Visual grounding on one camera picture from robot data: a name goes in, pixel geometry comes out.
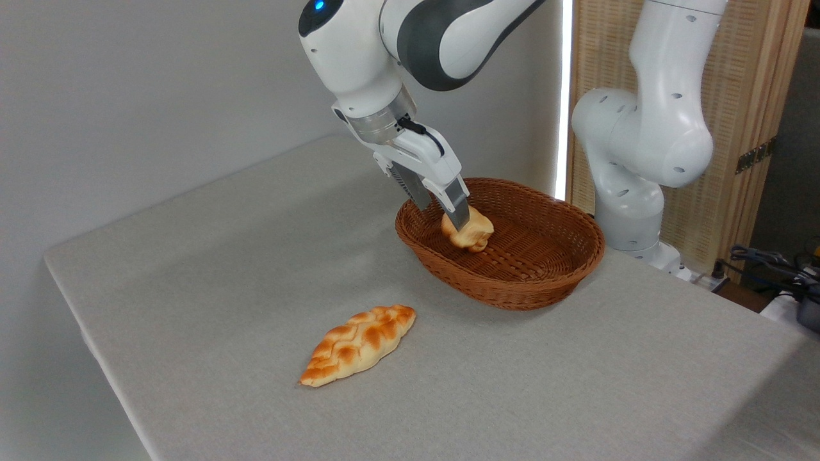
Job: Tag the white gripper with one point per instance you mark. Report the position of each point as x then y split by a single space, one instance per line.
426 160

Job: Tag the small round bread roll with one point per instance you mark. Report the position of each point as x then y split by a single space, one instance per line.
474 234

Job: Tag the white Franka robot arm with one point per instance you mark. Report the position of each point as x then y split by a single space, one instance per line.
653 128

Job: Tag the brown oval wicker basket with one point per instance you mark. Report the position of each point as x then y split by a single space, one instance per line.
532 262

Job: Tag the long braided bread loaf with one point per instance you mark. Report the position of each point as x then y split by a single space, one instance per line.
359 342

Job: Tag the grey fabric tablecloth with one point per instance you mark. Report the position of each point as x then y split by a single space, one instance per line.
512 384

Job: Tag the white power strip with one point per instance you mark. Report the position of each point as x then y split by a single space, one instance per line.
705 280

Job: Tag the dark metal screen hinge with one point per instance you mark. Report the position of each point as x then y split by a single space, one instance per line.
754 156

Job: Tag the wooden woven folding screen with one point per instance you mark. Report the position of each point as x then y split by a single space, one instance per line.
749 77

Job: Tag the grey box device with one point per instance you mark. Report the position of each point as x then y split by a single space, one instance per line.
810 315

